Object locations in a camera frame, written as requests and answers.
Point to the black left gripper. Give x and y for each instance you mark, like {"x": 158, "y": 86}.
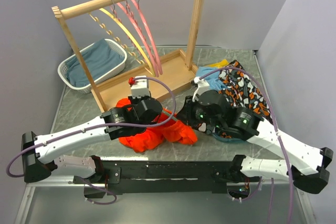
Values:
{"x": 133, "y": 100}

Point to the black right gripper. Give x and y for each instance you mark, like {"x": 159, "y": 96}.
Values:
{"x": 186, "y": 113}

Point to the orange shorts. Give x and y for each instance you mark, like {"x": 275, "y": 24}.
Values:
{"x": 173, "y": 131}

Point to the green hanger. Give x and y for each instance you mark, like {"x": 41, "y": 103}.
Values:
{"x": 170, "y": 115}

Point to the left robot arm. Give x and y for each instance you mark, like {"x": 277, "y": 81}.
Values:
{"x": 44, "y": 155}

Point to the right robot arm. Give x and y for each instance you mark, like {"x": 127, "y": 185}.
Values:
{"x": 301, "y": 164}

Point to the camouflage patterned shorts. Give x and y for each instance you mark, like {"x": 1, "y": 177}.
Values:
{"x": 240, "y": 91}

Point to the yellow hanger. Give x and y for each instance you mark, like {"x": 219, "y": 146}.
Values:
{"x": 135, "y": 42}

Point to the pink hanger left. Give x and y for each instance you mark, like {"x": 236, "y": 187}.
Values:
{"x": 148, "y": 59}

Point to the pink hanger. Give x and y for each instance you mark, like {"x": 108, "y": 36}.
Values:
{"x": 148, "y": 59}
{"x": 148, "y": 31}

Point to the pink hanger right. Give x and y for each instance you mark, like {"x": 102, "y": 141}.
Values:
{"x": 148, "y": 31}

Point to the teal round tray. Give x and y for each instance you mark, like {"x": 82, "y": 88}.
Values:
{"x": 228, "y": 138}

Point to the light blue garment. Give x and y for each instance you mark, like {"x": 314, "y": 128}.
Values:
{"x": 213, "y": 79}

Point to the wooden clothes rack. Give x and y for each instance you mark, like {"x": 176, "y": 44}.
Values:
{"x": 178, "y": 67}

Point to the yellow garment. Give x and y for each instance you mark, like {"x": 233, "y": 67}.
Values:
{"x": 220, "y": 64}

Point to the white laundry basket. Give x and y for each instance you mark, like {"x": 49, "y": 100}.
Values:
{"x": 65, "y": 69}

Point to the blue-grey cloth in basket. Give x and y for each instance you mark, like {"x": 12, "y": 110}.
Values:
{"x": 97, "y": 61}

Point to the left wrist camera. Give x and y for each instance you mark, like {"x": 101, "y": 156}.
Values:
{"x": 139, "y": 87}

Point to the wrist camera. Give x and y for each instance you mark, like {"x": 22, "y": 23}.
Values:
{"x": 202, "y": 86}
{"x": 139, "y": 87}

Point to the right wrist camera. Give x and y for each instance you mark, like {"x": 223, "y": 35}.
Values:
{"x": 202, "y": 86}

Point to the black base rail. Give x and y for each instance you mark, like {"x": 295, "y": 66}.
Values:
{"x": 131, "y": 177}

